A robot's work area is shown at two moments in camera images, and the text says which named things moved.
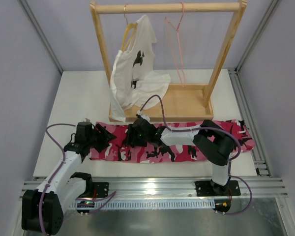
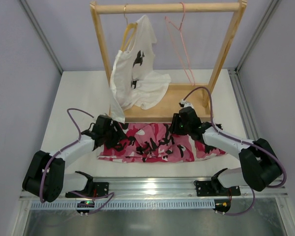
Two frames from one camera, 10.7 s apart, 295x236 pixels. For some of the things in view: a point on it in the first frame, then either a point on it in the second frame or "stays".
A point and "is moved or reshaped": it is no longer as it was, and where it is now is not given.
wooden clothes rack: (179, 102) stays
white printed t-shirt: (134, 83) stays
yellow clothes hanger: (125, 34) stays
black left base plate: (102, 189) stays
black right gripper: (133, 135) -> (176, 126)
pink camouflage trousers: (109, 148) is moved or reshaped
